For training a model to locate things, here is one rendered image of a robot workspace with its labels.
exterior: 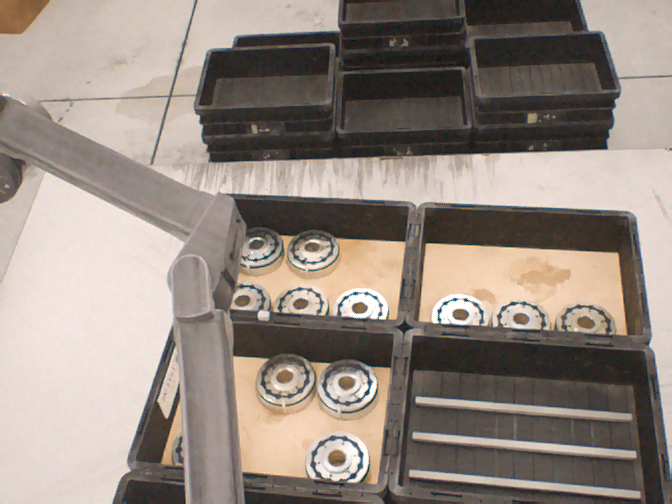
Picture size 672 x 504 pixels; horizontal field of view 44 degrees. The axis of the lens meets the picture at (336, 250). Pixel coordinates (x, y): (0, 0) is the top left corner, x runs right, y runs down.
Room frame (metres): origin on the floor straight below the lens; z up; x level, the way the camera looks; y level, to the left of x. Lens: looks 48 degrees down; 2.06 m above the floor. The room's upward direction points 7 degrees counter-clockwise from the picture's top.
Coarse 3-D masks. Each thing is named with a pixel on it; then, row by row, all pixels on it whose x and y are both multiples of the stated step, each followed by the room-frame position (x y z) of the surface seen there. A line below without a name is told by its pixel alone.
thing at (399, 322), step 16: (416, 208) 1.11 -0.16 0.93; (400, 288) 0.91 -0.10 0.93; (400, 304) 0.88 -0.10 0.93; (304, 320) 0.87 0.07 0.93; (320, 320) 0.87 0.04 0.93; (336, 320) 0.86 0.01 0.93; (352, 320) 0.86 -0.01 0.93; (368, 320) 0.85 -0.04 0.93; (384, 320) 0.85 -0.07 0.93; (400, 320) 0.85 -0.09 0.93
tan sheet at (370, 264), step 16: (288, 240) 1.15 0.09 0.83; (352, 240) 1.13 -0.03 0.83; (368, 240) 1.13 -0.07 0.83; (352, 256) 1.09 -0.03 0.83; (368, 256) 1.09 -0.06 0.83; (384, 256) 1.08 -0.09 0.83; (400, 256) 1.08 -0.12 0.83; (240, 272) 1.08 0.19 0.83; (272, 272) 1.07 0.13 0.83; (288, 272) 1.07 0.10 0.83; (336, 272) 1.05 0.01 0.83; (352, 272) 1.05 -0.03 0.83; (368, 272) 1.04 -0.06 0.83; (384, 272) 1.04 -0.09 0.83; (400, 272) 1.04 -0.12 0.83; (272, 288) 1.03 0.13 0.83; (320, 288) 1.02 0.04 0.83; (336, 288) 1.01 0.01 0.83; (352, 288) 1.01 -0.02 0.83; (368, 288) 1.00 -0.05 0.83; (384, 288) 1.00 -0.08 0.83; (272, 304) 0.99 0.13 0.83
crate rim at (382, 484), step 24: (168, 336) 0.87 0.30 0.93; (168, 360) 0.82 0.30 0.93; (144, 408) 0.73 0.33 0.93; (144, 432) 0.69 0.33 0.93; (384, 432) 0.64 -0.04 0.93; (384, 456) 0.60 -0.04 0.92; (264, 480) 0.58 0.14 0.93; (288, 480) 0.58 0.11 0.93; (312, 480) 0.57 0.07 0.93; (336, 480) 0.57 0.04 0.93; (384, 480) 0.56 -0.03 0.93
